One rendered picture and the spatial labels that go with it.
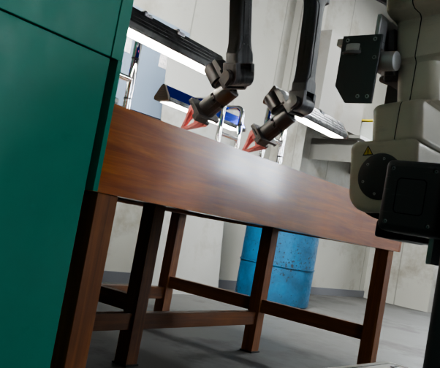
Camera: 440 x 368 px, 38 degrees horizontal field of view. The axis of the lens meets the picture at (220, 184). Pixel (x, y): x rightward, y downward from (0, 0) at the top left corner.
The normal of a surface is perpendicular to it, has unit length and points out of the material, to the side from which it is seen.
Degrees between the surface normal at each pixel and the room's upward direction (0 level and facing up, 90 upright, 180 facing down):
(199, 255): 83
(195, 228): 83
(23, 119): 90
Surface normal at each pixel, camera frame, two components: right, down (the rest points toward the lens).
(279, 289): 0.03, -0.06
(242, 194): 0.80, 0.11
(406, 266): -0.63, -0.16
